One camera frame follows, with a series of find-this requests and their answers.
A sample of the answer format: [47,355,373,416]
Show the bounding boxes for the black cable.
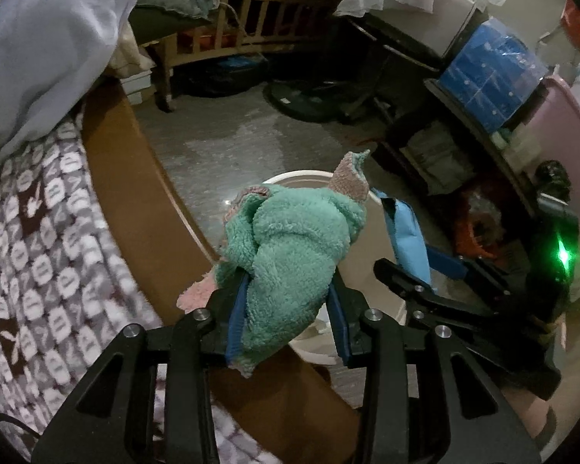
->
[0,411,42,443]

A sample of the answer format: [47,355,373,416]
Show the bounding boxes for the blue cloth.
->
[377,191,433,286]

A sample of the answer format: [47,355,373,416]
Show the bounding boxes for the white pillow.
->
[0,0,148,160]

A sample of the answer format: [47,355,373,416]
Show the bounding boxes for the dark green cushion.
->
[128,0,213,39]

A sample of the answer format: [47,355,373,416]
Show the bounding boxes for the white stacked boxes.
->
[118,70,153,107]

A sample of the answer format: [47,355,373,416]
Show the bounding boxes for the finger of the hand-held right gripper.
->
[424,246,530,300]
[373,258,494,332]

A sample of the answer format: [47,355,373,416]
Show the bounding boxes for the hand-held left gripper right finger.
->
[326,271,542,464]

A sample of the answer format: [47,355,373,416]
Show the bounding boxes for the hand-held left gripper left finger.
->
[39,268,252,464]

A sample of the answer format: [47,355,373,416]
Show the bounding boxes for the blue plastic storage box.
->
[437,17,549,131]

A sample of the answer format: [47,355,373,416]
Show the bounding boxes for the cream cloth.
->
[109,24,153,78]

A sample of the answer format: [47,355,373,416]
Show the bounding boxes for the dark box under bench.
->
[179,55,269,97]

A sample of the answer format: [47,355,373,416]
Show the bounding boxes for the orange plastic bag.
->
[457,179,513,259]

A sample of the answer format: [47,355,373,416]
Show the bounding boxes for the black table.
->
[348,14,445,78]

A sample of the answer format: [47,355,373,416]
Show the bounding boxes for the grey white box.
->
[430,0,479,59]

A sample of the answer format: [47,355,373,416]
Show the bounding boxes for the wooden slatted bench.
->
[140,0,349,112]

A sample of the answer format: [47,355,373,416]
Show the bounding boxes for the green fluffy towel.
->
[176,151,372,379]

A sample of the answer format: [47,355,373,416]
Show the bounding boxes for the brown wooden bed frame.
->
[82,80,361,464]

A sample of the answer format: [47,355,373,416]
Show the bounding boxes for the black round fan base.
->
[263,80,373,121]

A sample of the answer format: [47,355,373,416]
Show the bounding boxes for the dark storage shelf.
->
[372,80,537,262]

